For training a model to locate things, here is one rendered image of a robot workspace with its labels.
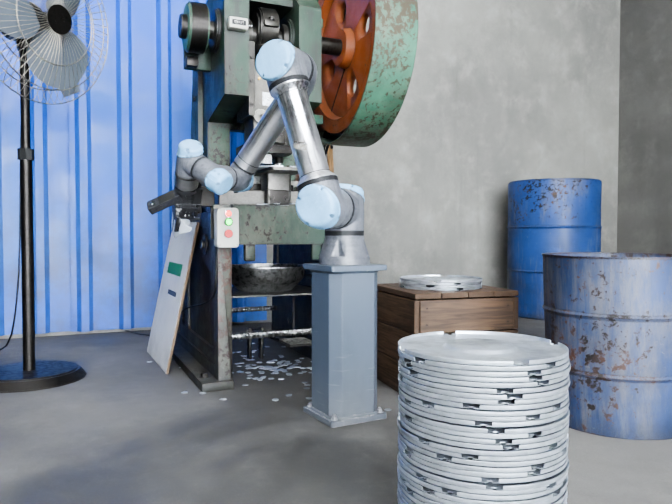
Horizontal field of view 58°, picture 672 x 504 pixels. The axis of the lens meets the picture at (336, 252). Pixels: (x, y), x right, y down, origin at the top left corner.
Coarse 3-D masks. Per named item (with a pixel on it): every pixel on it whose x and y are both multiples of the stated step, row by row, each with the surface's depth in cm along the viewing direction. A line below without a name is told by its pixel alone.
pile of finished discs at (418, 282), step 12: (408, 276) 226; (420, 276) 229; (432, 276) 221; (444, 276) 221; (456, 276) 228; (468, 276) 224; (408, 288) 209; (420, 288) 205; (432, 288) 203; (444, 288) 202; (456, 288) 202; (468, 288) 204
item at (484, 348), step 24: (408, 336) 115; (432, 336) 118; (456, 336) 118; (480, 336) 118; (504, 336) 118; (528, 336) 116; (456, 360) 94; (480, 360) 96; (504, 360) 96; (528, 360) 96; (552, 360) 95
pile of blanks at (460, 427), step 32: (416, 384) 99; (448, 384) 98; (480, 384) 93; (512, 384) 92; (544, 384) 94; (416, 416) 99; (448, 416) 95; (480, 416) 93; (512, 416) 95; (544, 416) 94; (416, 448) 100; (448, 448) 95; (480, 448) 93; (512, 448) 93; (544, 448) 94; (416, 480) 100; (448, 480) 95; (480, 480) 93; (512, 480) 93; (544, 480) 96
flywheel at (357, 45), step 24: (336, 0) 268; (360, 0) 246; (336, 24) 268; (360, 24) 248; (360, 48) 247; (336, 72) 269; (360, 72) 247; (336, 96) 269; (360, 96) 240; (336, 120) 261
